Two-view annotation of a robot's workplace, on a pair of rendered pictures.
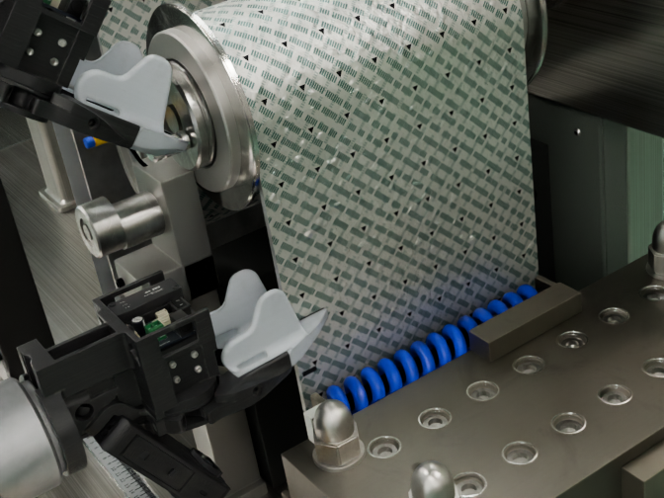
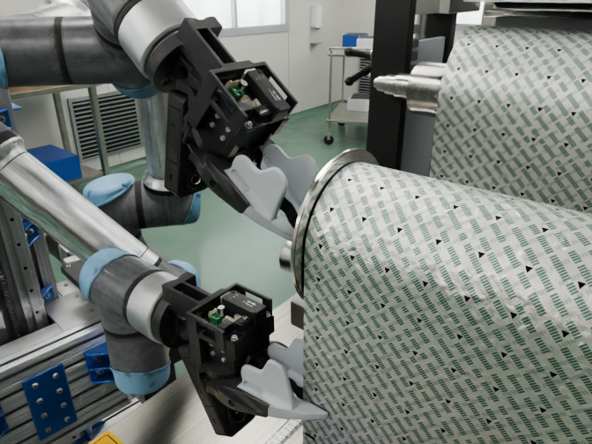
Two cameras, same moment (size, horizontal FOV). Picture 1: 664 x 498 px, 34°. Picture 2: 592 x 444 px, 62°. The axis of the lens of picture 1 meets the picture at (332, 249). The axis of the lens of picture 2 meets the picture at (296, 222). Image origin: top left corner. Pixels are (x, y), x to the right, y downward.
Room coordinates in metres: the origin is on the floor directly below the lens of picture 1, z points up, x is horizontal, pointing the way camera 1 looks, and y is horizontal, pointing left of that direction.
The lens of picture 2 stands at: (0.51, -0.28, 1.45)
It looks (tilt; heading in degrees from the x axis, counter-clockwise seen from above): 25 degrees down; 67
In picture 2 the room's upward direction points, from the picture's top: straight up
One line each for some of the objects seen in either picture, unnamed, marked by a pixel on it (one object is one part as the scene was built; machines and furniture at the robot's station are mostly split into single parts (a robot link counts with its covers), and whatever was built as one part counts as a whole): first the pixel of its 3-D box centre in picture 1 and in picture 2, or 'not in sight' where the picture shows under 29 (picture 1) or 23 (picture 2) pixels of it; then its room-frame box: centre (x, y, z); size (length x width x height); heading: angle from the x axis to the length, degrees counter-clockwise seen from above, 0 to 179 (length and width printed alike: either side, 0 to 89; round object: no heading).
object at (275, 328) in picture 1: (277, 324); (279, 386); (0.63, 0.05, 1.11); 0.09 x 0.03 x 0.06; 118
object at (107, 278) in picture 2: not in sight; (127, 287); (0.52, 0.29, 1.11); 0.11 x 0.08 x 0.09; 119
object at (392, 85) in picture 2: not in sight; (395, 85); (0.88, 0.27, 1.34); 0.06 x 0.03 x 0.03; 119
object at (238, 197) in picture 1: (200, 109); (342, 229); (0.71, 0.07, 1.25); 0.15 x 0.01 x 0.15; 29
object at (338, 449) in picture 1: (334, 429); not in sight; (0.59, 0.02, 1.05); 0.04 x 0.04 x 0.04
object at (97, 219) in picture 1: (99, 227); (296, 256); (0.70, 0.16, 1.18); 0.04 x 0.02 x 0.04; 29
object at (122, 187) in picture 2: not in sight; (114, 205); (0.53, 0.87, 0.98); 0.13 x 0.12 x 0.14; 171
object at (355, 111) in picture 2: not in sight; (358, 88); (3.13, 4.28, 0.51); 0.91 x 0.58 x 1.02; 53
